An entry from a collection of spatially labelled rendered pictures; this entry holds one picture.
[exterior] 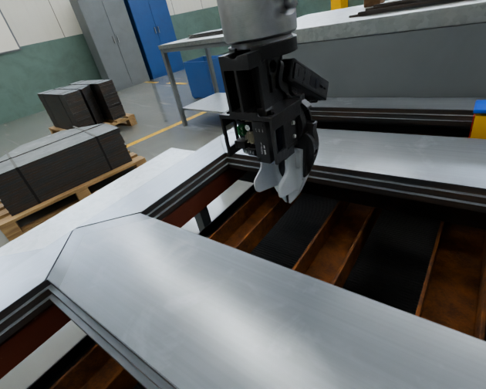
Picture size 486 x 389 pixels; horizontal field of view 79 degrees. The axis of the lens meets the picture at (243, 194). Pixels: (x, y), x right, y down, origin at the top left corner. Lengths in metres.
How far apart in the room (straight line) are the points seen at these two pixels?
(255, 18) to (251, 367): 0.32
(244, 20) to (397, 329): 0.33
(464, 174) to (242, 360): 0.45
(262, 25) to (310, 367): 0.32
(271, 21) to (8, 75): 8.07
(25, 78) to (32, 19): 1.21
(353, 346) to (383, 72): 0.80
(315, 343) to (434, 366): 0.10
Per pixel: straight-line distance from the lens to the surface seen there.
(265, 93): 0.32
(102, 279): 0.49
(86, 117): 4.52
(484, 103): 0.79
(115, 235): 0.57
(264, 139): 0.32
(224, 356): 0.34
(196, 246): 0.47
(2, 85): 8.28
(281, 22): 0.32
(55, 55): 8.48
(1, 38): 8.31
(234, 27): 0.32
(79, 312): 0.49
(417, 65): 0.98
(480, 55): 0.97
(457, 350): 0.36
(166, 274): 0.44
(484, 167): 0.63
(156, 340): 0.38
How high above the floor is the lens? 1.14
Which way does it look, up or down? 32 degrees down
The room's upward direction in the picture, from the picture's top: 12 degrees counter-clockwise
